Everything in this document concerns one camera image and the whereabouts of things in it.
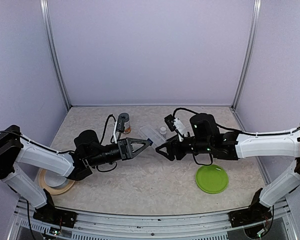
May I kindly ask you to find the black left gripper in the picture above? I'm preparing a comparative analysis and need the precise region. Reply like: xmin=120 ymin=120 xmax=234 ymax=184
xmin=87 ymin=137 xmax=151 ymax=167

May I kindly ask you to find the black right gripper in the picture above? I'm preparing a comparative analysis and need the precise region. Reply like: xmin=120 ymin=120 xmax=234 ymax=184
xmin=155 ymin=134 xmax=213 ymax=162

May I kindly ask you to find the clear plastic pill organizer box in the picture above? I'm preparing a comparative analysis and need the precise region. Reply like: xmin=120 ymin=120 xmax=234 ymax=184
xmin=138 ymin=125 xmax=166 ymax=149

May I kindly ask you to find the small white pill bottle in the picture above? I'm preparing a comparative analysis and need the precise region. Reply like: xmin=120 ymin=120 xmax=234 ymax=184
xmin=159 ymin=126 xmax=167 ymax=140

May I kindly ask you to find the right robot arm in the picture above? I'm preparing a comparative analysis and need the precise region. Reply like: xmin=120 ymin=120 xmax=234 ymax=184
xmin=155 ymin=113 xmax=300 ymax=222

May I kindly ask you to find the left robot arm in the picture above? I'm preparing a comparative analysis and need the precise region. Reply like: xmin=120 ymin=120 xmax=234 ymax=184
xmin=0 ymin=125 xmax=152 ymax=223

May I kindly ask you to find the green plate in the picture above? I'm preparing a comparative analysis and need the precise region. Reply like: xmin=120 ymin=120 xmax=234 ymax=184
xmin=195 ymin=164 xmax=229 ymax=194

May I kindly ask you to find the white bowl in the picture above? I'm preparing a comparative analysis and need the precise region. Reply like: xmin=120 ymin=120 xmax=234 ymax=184
xmin=44 ymin=171 xmax=68 ymax=189

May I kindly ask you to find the beige plate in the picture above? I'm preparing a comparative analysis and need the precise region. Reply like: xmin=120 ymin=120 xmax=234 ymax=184
xmin=38 ymin=169 xmax=75 ymax=196

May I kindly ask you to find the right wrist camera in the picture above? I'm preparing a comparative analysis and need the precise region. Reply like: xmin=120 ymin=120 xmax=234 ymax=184
xmin=164 ymin=114 xmax=188 ymax=138

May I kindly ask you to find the front aluminium rail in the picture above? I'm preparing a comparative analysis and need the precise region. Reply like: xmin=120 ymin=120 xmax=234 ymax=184
xmin=6 ymin=198 xmax=300 ymax=240

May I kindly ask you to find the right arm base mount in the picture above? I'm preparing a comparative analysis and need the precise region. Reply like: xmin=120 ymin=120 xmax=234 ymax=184
xmin=228 ymin=188 xmax=273 ymax=228

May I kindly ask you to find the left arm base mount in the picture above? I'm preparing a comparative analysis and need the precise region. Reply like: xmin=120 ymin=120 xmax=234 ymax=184
xmin=33 ymin=189 xmax=77 ymax=229

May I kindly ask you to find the right aluminium frame post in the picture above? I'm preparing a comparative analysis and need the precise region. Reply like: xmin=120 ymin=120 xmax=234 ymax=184
xmin=231 ymin=0 xmax=262 ymax=112

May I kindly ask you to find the aluminium frame post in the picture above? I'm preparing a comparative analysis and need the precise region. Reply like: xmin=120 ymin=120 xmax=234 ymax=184
xmin=39 ymin=0 xmax=72 ymax=112
xmin=231 ymin=0 xmax=262 ymax=112

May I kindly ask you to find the left aluminium frame post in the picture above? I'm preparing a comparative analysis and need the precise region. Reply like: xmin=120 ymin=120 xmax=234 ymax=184
xmin=39 ymin=0 xmax=72 ymax=112

